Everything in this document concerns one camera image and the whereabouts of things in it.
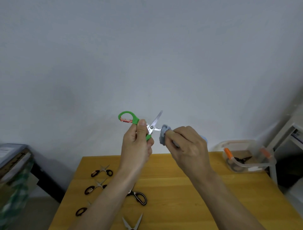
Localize white shelf rack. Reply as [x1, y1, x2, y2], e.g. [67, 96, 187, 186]
[267, 113, 303, 190]

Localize clear plastic storage container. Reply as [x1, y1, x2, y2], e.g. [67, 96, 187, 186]
[218, 140, 277, 173]

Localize person's right hand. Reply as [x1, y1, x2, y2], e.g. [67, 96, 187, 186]
[164, 126, 211, 179]

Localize person's right forearm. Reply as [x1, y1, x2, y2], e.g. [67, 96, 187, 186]
[189, 171, 267, 230]

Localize cardboard box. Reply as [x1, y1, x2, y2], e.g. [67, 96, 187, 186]
[0, 143, 39, 230]

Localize person's left forearm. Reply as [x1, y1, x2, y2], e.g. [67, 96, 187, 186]
[70, 166, 143, 230]

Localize large black white-trimmed scissors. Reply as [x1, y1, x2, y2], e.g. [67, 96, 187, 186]
[127, 184, 147, 206]

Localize small black handled scissors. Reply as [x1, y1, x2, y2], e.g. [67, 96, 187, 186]
[84, 179, 108, 195]
[91, 165, 113, 178]
[75, 201, 92, 217]

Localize green handled scissors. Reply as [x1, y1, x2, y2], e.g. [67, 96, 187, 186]
[118, 110, 164, 142]

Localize steel bladed scissors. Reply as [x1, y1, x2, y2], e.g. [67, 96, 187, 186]
[122, 213, 143, 230]

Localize person's left hand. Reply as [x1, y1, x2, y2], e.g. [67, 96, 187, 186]
[120, 119, 155, 172]

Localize grey cleaning cloth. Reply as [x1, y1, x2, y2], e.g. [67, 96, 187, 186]
[159, 124, 172, 146]

